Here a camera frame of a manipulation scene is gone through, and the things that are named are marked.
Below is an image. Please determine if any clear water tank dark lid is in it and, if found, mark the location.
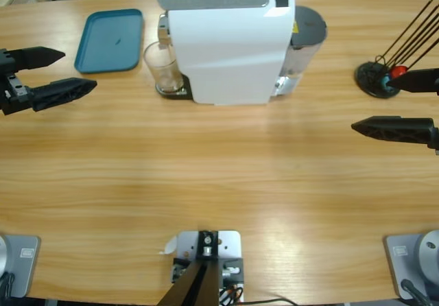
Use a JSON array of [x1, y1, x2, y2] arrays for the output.
[[281, 5, 329, 97]]

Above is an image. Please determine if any thin black cable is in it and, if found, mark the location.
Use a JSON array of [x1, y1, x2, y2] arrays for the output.
[[245, 297, 302, 306]]

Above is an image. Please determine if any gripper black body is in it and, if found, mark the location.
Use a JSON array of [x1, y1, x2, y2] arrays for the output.
[[0, 47, 35, 117]]

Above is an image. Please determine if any base black cable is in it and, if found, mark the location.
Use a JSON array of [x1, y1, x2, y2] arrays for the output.
[[401, 278, 434, 306], [0, 271, 16, 298]]

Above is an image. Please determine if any teal plastic tray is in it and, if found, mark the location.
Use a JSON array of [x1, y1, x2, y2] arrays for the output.
[[73, 8, 144, 75]]

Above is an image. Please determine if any black capsule holder with rods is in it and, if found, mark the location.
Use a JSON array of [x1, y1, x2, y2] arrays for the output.
[[355, 0, 439, 99]]

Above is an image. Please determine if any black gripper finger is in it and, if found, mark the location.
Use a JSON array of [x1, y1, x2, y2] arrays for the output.
[[13, 46, 66, 71], [30, 78, 98, 112], [351, 115, 439, 149], [387, 68, 439, 95]]

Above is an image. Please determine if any dark camera post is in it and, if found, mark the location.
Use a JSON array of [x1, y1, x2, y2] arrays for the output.
[[159, 230, 220, 306]]

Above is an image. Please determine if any clear glass cup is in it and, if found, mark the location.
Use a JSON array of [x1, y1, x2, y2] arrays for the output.
[[143, 40, 185, 94]]

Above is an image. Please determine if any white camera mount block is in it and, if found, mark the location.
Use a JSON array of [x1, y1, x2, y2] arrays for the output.
[[171, 229, 245, 303]]

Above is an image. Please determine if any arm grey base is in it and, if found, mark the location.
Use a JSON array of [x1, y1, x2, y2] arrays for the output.
[[383, 229, 439, 300], [0, 233, 42, 298]]

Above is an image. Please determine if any white paper tag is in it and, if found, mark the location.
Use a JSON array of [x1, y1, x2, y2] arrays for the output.
[[157, 235, 178, 255]]

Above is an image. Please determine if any white capsule coffee machine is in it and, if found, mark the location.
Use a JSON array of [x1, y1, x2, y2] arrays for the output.
[[156, 0, 296, 107]]

